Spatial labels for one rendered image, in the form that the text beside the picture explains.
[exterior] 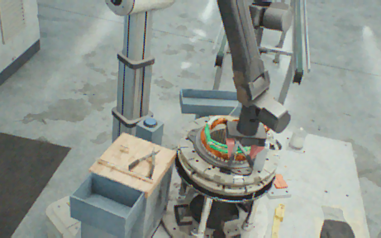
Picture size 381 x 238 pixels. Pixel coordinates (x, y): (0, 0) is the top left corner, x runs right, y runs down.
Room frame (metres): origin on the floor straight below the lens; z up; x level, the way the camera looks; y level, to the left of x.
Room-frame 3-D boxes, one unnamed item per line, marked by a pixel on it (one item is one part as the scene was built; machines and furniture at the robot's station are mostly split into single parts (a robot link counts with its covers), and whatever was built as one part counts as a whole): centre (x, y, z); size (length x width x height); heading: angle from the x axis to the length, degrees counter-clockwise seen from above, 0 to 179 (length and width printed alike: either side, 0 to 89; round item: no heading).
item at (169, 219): (1.08, -0.12, 0.80); 0.39 x 0.39 x 0.01
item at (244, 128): (0.95, -0.14, 1.28); 0.10 x 0.07 x 0.07; 97
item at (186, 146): (1.08, -0.12, 1.09); 0.32 x 0.32 x 0.01
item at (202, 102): (1.39, -0.06, 0.92); 0.25 x 0.11 x 0.28; 102
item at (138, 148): (0.97, 0.16, 1.05); 0.20 x 0.19 x 0.02; 165
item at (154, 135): (1.20, 0.15, 0.91); 0.07 x 0.07 x 0.25; 65
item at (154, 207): (0.97, 0.16, 0.91); 0.19 x 0.19 x 0.26; 75
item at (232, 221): (0.97, -0.18, 0.85); 0.06 x 0.04 x 0.05; 122
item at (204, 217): (0.96, -0.08, 0.91); 0.02 x 0.02 x 0.21
